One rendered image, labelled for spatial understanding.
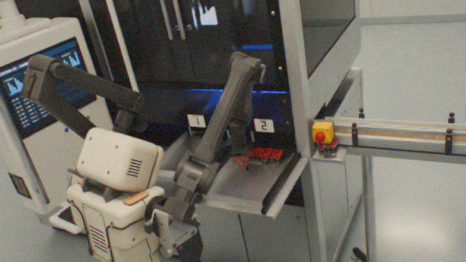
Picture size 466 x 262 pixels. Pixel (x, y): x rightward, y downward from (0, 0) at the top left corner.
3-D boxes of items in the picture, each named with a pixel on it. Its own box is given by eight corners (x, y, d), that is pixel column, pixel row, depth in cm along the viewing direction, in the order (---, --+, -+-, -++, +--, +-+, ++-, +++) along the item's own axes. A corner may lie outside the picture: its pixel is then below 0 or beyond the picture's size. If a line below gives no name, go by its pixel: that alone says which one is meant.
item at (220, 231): (128, 159, 406) (97, 65, 366) (368, 188, 312) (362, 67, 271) (44, 233, 330) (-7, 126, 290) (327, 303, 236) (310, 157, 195)
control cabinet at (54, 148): (103, 153, 249) (52, 9, 213) (127, 159, 238) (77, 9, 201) (20, 207, 216) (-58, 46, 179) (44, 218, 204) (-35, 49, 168)
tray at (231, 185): (239, 153, 208) (238, 147, 206) (294, 159, 196) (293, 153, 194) (203, 199, 182) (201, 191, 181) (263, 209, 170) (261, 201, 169)
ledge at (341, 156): (322, 144, 207) (321, 140, 206) (351, 146, 201) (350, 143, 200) (312, 161, 196) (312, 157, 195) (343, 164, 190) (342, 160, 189)
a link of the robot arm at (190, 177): (172, 190, 126) (191, 197, 125) (188, 156, 128) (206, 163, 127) (178, 193, 135) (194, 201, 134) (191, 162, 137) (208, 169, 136)
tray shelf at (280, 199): (180, 138, 235) (180, 135, 234) (313, 151, 203) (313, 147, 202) (123, 194, 199) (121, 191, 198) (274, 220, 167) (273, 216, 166)
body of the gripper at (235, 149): (251, 142, 191) (248, 126, 188) (246, 155, 183) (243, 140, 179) (236, 143, 193) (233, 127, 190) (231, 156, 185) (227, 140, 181)
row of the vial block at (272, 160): (243, 160, 202) (241, 151, 200) (281, 164, 194) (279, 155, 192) (241, 162, 201) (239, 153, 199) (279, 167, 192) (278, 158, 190)
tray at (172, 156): (188, 136, 232) (186, 130, 230) (234, 140, 220) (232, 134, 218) (149, 174, 206) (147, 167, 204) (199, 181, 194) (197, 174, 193)
